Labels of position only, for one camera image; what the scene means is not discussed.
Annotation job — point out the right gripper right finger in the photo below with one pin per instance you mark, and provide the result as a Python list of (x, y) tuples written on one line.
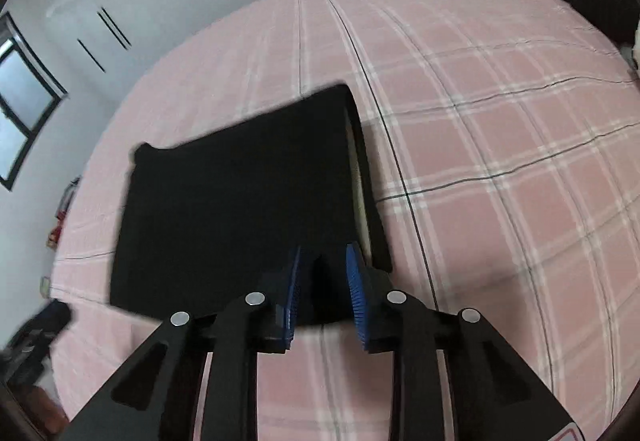
[(454, 376)]

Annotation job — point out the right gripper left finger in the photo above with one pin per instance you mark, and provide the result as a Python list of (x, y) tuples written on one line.
[(196, 377)]

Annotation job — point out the black pants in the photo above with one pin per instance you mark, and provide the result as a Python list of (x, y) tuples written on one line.
[(205, 221)]

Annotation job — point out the pink plaid bed sheet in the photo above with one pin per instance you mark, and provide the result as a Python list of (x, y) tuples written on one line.
[(503, 137)]

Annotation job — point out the window with dark frame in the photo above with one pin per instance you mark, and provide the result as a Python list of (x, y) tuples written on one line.
[(30, 94)]

